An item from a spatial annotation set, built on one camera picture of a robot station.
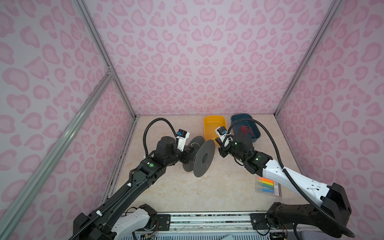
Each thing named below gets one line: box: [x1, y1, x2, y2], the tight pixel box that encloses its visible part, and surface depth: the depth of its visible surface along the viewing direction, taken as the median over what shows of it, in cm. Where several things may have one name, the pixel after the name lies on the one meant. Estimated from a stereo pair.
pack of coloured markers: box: [255, 176, 282, 198], surface depth 85 cm
